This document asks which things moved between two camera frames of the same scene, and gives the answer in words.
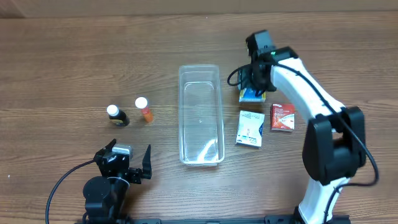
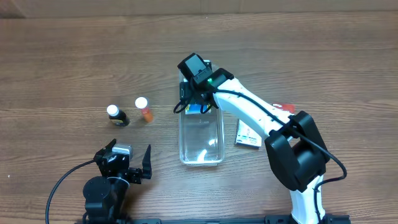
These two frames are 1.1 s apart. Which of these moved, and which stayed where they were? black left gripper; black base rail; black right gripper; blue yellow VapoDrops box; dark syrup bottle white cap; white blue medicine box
Moved: black right gripper; blue yellow VapoDrops box
Stayed: dark syrup bottle white cap; black left gripper; white blue medicine box; black base rail
